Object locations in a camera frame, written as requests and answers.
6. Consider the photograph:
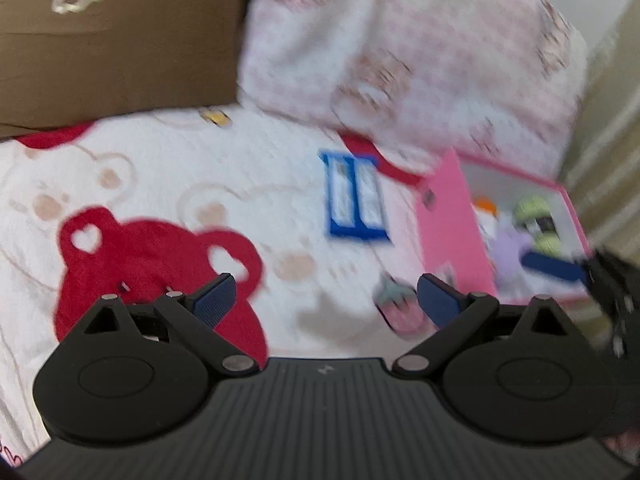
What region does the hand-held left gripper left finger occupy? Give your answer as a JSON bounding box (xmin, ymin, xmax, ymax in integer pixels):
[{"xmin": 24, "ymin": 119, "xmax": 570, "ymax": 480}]
[{"xmin": 80, "ymin": 273, "xmax": 261, "ymax": 377}]

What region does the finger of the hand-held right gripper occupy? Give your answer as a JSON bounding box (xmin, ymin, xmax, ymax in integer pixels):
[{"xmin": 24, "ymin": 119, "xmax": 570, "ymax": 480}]
[{"xmin": 522, "ymin": 250, "xmax": 640, "ymax": 321}]

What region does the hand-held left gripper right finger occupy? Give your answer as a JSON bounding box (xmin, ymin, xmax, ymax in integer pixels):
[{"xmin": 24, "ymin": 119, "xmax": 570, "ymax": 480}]
[{"xmin": 392, "ymin": 273, "xmax": 568, "ymax": 378}]

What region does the purple plush toy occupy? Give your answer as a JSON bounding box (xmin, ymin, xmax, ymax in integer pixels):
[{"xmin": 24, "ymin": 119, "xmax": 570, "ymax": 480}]
[{"xmin": 487, "ymin": 225, "xmax": 536, "ymax": 291}]

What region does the pink cardboard box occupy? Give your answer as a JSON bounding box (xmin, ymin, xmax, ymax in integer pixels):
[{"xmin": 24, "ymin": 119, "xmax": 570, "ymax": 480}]
[{"xmin": 415, "ymin": 149, "xmax": 593, "ymax": 306}]

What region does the green yarn ball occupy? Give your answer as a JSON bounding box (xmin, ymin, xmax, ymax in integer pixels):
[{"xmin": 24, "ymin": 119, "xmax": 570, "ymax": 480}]
[{"xmin": 514, "ymin": 196, "xmax": 560, "ymax": 253}]

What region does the pink patterned clothing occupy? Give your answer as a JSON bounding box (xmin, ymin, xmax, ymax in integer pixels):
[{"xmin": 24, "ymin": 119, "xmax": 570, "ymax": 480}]
[{"xmin": 602, "ymin": 430, "xmax": 640, "ymax": 467}]

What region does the red bear printed blanket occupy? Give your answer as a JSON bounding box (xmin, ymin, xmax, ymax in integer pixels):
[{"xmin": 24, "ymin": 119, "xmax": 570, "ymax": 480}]
[{"xmin": 0, "ymin": 105, "xmax": 601, "ymax": 466}]

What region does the blue wet wipes packet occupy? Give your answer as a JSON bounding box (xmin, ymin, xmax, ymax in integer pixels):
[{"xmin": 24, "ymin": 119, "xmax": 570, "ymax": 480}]
[{"xmin": 320, "ymin": 150, "xmax": 393, "ymax": 243}]

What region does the beige satin curtain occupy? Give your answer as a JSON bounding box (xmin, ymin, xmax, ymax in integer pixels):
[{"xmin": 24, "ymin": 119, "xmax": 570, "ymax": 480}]
[{"xmin": 557, "ymin": 0, "xmax": 640, "ymax": 261}]

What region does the pink checked cartoon pillow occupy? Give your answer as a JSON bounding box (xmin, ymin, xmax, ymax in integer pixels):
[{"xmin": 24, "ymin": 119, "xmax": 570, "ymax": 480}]
[{"xmin": 239, "ymin": 0, "xmax": 588, "ymax": 181}]

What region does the brown embroidered cushion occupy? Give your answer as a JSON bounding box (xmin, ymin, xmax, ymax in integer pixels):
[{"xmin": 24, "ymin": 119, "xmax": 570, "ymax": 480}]
[{"xmin": 0, "ymin": 0, "xmax": 248, "ymax": 138}]

